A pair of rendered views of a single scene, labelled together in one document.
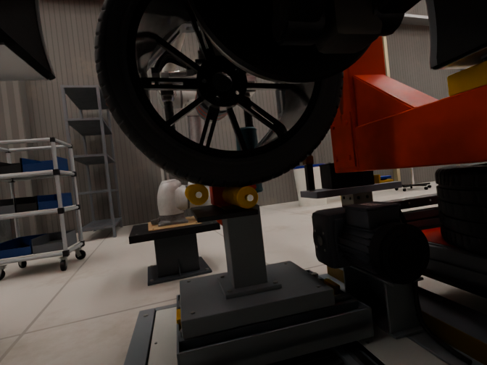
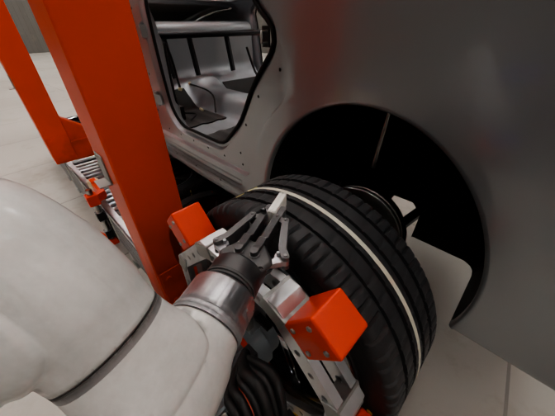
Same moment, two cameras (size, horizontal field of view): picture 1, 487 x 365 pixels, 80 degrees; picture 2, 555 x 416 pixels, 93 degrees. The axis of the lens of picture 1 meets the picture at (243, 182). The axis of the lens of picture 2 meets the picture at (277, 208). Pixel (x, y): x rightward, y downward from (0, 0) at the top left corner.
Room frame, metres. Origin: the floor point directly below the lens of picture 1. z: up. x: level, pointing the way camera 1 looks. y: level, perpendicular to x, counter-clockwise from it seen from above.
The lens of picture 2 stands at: (1.16, 0.38, 1.49)
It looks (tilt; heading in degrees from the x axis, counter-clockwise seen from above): 36 degrees down; 237
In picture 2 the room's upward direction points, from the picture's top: straight up
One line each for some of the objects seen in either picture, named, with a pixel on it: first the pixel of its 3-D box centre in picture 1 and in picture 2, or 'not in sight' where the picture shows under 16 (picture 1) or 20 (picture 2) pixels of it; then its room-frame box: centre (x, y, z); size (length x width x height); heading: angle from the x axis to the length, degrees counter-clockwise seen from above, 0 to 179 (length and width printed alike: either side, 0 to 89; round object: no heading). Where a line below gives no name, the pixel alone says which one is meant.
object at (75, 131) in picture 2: not in sight; (101, 130); (1.24, -2.43, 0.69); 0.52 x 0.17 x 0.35; 13
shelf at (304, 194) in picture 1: (349, 189); not in sight; (1.36, -0.49, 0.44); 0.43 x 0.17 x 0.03; 103
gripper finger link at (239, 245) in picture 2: not in sight; (252, 235); (1.02, 0.09, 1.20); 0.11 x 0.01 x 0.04; 39
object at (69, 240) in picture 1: (35, 206); not in sight; (2.28, 1.65, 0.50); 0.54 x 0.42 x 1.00; 103
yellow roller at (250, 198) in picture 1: (238, 195); not in sight; (0.86, 0.02, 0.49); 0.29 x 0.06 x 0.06; 13
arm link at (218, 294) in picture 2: not in sight; (215, 308); (1.12, 0.18, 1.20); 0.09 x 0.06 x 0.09; 128
